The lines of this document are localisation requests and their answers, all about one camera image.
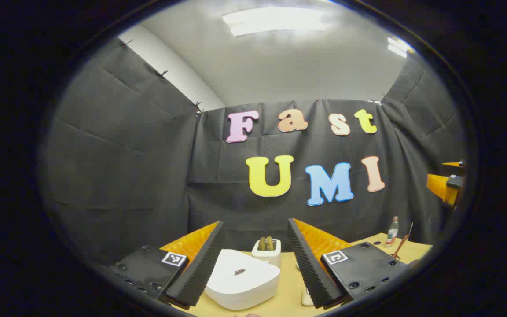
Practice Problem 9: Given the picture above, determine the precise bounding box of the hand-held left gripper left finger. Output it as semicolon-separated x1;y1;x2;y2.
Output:
108;220;225;310

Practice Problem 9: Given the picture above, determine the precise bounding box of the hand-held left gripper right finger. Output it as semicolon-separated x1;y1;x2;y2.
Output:
287;218;410;309

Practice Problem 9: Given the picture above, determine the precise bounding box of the white rice cooker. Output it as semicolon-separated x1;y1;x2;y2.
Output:
204;249;281;310

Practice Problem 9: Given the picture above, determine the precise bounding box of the brown wooden spoon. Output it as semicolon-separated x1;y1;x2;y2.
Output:
391;222;414;260

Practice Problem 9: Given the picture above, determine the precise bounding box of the white toaster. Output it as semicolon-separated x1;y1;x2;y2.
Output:
252;238;282;268

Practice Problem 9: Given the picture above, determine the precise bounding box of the clear plastic bottle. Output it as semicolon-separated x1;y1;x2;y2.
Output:
386;216;399;246

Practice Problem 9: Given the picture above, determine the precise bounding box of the black backdrop cloth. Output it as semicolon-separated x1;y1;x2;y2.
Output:
42;37;465;265

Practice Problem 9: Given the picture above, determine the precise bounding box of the small ceiling light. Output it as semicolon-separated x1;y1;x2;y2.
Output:
388;37;415;58

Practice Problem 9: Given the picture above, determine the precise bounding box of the large ceiling light panel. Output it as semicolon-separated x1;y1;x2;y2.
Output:
223;7;324;37

